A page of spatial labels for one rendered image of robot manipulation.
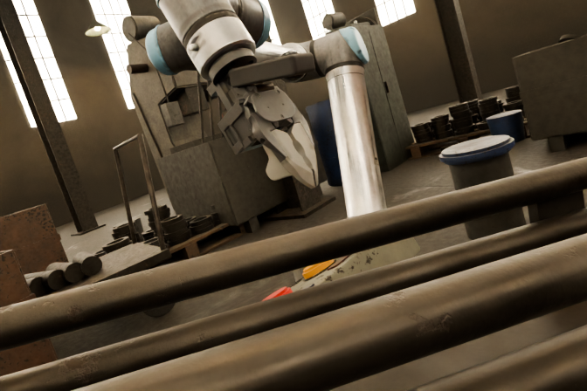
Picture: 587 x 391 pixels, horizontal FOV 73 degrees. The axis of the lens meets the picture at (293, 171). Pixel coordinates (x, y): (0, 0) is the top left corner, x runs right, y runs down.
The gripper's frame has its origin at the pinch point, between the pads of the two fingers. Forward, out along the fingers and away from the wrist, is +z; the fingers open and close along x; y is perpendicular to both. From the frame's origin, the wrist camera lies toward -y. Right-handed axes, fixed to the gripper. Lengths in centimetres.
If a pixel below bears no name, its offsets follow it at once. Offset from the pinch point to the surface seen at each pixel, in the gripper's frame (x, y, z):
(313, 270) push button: 9.0, -0.3, 9.7
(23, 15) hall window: -382, 873, -830
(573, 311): 23.8, -27.9, 13.1
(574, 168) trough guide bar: 22.5, -30.4, 8.4
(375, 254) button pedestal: 3.8, -5.0, 11.9
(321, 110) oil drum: -285, 190, -85
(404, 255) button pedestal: -0.8, -5.1, 14.3
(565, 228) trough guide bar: 23.4, -29.2, 10.2
